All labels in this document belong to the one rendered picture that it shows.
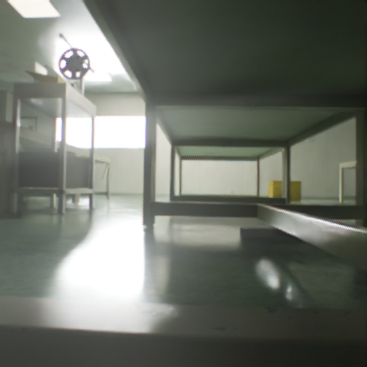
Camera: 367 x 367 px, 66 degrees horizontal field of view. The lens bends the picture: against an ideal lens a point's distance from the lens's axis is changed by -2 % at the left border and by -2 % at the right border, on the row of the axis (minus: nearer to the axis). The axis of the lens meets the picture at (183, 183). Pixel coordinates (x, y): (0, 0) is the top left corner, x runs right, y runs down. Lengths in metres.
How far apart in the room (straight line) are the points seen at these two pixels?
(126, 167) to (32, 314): 7.68
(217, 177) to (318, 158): 2.70
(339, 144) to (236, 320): 8.40
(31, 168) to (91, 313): 2.54
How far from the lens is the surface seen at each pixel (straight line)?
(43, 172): 2.65
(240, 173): 7.68
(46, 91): 2.70
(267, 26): 1.02
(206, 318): 0.17
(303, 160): 8.12
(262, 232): 1.41
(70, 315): 0.18
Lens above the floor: 0.22
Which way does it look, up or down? 1 degrees up
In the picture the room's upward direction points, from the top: 1 degrees clockwise
